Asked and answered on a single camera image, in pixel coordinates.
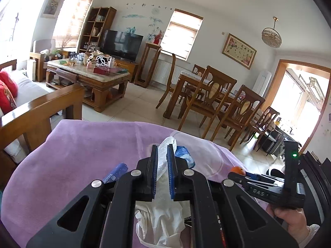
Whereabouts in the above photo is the white radiator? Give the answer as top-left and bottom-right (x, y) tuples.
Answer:
(151, 59), (193, 86)

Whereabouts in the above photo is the white standing air conditioner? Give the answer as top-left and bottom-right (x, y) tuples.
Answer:
(252, 70), (272, 99)

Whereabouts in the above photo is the blue cylindrical tube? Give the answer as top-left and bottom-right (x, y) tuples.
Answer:
(102, 163), (128, 185)

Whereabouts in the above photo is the crumpled blue wrapper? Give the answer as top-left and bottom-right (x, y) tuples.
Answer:
(174, 146), (195, 168)

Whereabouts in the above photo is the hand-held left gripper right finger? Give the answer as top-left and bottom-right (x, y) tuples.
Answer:
(167, 144), (299, 248)

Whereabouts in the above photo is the wooden television cabinet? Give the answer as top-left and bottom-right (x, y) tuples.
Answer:
(114, 58), (139, 83)

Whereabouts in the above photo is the wooden door frame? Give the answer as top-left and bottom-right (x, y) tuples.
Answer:
(264, 59), (331, 155)

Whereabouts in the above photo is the wooden armchair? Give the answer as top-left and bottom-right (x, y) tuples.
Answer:
(30, 39), (56, 82)

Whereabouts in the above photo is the wooden dining chair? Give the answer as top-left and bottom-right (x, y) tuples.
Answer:
(248, 106), (280, 150)
(217, 84), (266, 151)
(191, 64), (206, 76)
(178, 66), (237, 140)
(156, 53), (181, 109)

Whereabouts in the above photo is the white plastic bag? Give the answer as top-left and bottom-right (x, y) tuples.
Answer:
(134, 136), (193, 247)

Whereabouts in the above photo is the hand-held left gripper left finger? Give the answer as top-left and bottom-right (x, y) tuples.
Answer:
(26, 145), (159, 248)

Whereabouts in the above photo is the wooden bookshelf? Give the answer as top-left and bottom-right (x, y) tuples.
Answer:
(78, 6), (117, 55)

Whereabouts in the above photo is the crystal chandelier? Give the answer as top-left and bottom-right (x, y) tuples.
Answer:
(261, 17), (282, 49)

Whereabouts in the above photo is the purple blanket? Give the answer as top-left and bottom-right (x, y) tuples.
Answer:
(4, 119), (269, 248)

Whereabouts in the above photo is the framed wall clock picture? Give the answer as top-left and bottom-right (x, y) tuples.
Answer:
(222, 33), (257, 70)

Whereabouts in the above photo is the tall window blind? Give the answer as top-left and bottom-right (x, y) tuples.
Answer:
(52, 0), (95, 49)

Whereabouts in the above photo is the red cushion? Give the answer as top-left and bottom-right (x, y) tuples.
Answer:
(0, 80), (17, 114)
(0, 70), (18, 97)

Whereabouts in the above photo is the red potted plant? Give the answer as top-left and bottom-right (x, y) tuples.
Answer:
(149, 30), (164, 45)

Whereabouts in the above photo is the wooden plant stand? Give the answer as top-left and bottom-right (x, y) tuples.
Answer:
(134, 42), (162, 88)

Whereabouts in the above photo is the wooden sofa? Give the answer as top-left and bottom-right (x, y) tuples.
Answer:
(0, 59), (86, 189)

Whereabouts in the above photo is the framed sunflower painting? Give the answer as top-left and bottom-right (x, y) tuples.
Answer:
(41, 0), (65, 19)

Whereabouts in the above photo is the black television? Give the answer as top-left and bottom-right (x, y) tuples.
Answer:
(100, 30), (144, 62)

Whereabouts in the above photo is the small window blind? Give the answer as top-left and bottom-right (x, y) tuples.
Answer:
(160, 8), (204, 62)

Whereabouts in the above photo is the person's right hand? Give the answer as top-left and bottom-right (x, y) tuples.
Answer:
(266, 204), (311, 246)

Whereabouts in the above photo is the black side table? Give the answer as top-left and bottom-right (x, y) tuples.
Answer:
(259, 124), (285, 158)

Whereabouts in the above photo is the wooden dining table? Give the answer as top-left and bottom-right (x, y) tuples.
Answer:
(163, 70), (259, 124)

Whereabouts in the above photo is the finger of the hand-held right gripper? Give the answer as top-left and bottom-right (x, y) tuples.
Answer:
(227, 172), (252, 186)
(244, 172), (285, 186)

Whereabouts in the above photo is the wooden coffee table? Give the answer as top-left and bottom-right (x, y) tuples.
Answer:
(46, 59), (130, 113)

